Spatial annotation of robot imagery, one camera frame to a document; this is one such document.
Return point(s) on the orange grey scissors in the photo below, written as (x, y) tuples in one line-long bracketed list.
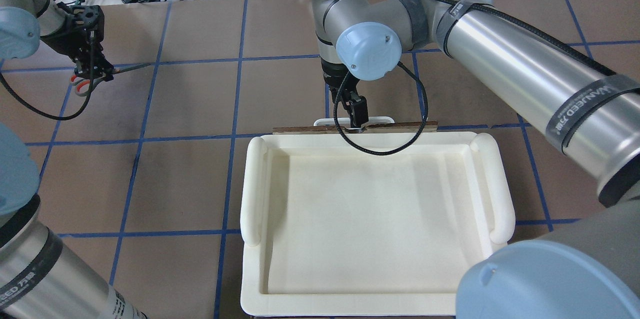
[(85, 80)]

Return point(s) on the white drawer handle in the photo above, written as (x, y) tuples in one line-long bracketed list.
[(345, 121)]

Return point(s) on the cream plastic tray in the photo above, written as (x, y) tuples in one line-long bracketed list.
[(332, 231)]

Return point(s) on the light wooden drawer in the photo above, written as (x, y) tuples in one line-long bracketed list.
[(402, 127)]

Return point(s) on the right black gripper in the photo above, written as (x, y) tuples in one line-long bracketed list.
[(334, 82)]

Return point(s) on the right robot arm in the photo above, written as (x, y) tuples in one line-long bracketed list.
[(586, 111)]

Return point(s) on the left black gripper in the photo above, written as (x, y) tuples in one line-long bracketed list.
[(80, 41)]

